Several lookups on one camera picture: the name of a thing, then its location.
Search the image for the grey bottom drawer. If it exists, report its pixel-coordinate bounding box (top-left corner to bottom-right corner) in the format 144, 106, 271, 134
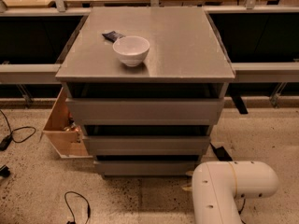
94, 155, 201, 176

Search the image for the grey drawer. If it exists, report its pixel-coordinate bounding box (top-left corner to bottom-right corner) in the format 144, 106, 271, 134
94, 155, 201, 176
64, 82, 229, 126
83, 125, 210, 156

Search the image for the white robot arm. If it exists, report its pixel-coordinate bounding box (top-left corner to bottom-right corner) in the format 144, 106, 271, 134
184, 161, 279, 224

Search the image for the grey drawer cabinet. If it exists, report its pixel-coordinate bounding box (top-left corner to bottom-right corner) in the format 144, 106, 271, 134
55, 6, 235, 161

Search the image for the grey middle drawer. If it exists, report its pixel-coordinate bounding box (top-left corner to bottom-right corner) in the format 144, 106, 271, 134
83, 125, 210, 156

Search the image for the grey top drawer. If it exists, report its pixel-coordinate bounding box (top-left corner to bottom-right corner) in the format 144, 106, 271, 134
64, 82, 229, 126

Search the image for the black power adapter right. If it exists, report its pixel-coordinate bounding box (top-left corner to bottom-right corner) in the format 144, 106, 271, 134
211, 145, 233, 161

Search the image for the wooden box on floor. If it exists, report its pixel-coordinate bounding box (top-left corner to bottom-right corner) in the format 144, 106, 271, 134
43, 90, 90, 158

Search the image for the white ceramic bowl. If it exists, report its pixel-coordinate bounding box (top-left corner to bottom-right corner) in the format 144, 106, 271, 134
112, 36, 150, 67

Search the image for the dark blue snack packet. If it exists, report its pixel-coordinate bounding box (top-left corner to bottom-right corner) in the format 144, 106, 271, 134
103, 31, 123, 43

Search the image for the black plug far left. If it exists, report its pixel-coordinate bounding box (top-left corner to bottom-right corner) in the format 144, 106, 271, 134
0, 165, 10, 177

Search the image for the grey metal rail frame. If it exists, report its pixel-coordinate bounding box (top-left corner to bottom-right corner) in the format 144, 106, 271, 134
0, 5, 299, 105

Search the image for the black cable loop bottom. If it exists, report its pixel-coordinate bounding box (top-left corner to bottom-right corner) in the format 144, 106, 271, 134
64, 190, 92, 224

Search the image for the black cable left floor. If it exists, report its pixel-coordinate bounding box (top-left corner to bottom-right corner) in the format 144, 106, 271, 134
0, 109, 37, 151

